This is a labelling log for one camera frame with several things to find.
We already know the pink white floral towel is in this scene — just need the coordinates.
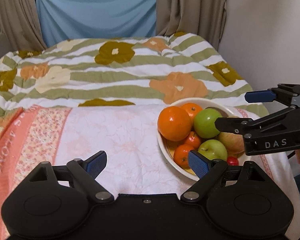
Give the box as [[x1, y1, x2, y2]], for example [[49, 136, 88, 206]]
[[0, 103, 300, 240]]

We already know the beige curtain right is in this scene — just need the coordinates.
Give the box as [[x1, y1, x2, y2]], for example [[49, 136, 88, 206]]
[[156, 0, 226, 49]]

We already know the beige curtain left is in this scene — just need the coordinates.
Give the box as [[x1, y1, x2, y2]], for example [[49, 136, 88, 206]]
[[0, 0, 47, 51]]

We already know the cream oval bowl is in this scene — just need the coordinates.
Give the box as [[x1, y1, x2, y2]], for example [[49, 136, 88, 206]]
[[157, 98, 248, 181]]

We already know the mandarin in bowl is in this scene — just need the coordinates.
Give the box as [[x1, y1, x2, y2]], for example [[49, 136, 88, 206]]
[[181, 102, 203, 122]]

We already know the small mandarin orange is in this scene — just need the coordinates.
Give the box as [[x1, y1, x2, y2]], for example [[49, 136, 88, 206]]
[[173, 144, 194, 168]]

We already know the red cherry tomato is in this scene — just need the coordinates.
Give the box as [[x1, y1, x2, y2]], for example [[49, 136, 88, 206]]
[[227, 156, 239, 166]]

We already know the green striped floral quilt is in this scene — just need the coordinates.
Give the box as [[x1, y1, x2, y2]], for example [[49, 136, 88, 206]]
[[0, 32, 268, 117]]

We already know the green apple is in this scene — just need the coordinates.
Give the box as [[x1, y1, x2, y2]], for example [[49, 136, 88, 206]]
[[197, 139, 228, 161], [193, 108, 222, 139]]

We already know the large red-yellow apple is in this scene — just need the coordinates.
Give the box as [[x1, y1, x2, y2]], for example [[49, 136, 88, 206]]
[[217, 115, 246, 157]]

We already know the beige curtain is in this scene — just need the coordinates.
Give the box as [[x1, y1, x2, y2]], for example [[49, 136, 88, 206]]
[[0, 0, 47, 51], [156, 0, 226, 49]]

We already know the blue fabric sheet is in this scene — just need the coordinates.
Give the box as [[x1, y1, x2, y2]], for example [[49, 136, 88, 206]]
[[36, 0, 156, 47]]

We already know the large orange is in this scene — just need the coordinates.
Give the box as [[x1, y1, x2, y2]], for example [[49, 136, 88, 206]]
[[157, 106, 192, 141]]

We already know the small mandarin with stem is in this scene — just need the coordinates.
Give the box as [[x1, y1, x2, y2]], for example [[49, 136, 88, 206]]
[[184, 131, 203, 150]]

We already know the brown kiwi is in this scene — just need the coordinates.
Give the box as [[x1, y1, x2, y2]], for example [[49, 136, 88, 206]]
[[207, 107, 229, 118]]

